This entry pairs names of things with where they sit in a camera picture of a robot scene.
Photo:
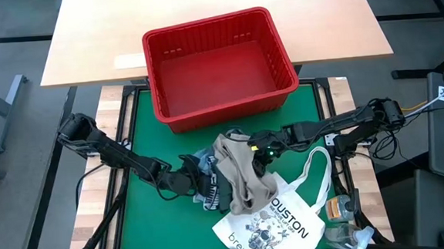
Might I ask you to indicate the white printed t-shirt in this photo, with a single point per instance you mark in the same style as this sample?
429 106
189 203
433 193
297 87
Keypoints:
278 225

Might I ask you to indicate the clear spray bottle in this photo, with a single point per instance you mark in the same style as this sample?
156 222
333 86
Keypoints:
344 236

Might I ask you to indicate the black metal desk leg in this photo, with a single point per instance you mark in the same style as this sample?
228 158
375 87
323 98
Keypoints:
443 18

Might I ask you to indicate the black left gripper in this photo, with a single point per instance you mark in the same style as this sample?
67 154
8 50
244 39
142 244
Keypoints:
179 179

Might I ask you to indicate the khaki garment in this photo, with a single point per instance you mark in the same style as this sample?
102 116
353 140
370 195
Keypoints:
244 177

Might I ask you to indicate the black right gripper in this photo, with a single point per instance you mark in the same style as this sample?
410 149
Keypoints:
281 140

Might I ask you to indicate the orange label sanitizer bottle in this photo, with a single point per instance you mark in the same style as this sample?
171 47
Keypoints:
339 208

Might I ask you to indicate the black stand strut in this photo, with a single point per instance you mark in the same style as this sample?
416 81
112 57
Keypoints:
102 220

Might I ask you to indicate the red fabric laundry bin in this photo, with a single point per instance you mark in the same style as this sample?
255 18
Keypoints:
219 74

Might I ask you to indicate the black metal table frame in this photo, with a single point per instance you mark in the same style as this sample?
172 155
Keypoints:
323 85

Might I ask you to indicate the light wooden desk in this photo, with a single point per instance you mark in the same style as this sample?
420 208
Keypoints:
104 31

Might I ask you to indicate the navy Puma t-shirt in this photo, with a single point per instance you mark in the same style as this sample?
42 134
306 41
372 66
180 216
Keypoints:
210 191

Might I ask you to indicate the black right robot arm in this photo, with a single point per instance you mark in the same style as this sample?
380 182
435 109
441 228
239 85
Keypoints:
345 122

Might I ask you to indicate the white label strip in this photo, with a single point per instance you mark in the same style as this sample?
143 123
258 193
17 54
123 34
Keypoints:
129 61

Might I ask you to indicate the light blue denim jeans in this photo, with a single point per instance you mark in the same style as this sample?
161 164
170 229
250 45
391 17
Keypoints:
205 160

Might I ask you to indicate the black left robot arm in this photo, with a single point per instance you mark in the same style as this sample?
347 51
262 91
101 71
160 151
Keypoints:
107 147

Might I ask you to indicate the dark grey cabinet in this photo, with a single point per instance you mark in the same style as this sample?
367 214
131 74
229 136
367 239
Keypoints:
416 213

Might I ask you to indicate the grey metal desk leg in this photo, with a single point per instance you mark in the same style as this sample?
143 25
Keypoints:
4 107

